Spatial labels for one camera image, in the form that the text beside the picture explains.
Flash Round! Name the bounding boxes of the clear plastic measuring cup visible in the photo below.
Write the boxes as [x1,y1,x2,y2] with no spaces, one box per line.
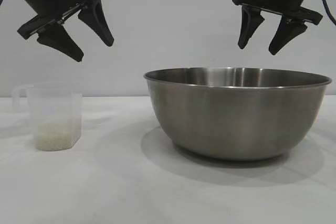
[12,82,83,152]

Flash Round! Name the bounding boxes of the stainless steel mixing bowl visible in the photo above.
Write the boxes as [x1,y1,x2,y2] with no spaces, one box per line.
[143,67,333,161]

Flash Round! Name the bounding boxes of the white rice grains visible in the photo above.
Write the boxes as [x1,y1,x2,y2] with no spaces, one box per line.
[34,123,81,152]

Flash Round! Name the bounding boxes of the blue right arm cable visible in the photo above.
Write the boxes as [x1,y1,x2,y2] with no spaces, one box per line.
[317,0,336,27]

